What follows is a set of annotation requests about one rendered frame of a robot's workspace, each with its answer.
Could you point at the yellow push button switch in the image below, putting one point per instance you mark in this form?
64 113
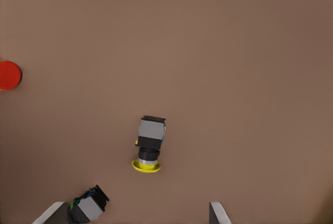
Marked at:
150 141

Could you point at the red push button switch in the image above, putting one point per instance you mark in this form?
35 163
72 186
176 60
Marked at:
9 76

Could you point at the green push button switch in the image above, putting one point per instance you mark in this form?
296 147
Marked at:
87 207

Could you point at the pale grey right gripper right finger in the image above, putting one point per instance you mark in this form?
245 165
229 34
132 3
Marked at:
218 215

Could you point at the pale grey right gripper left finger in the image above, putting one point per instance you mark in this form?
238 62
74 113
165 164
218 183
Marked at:
52 213

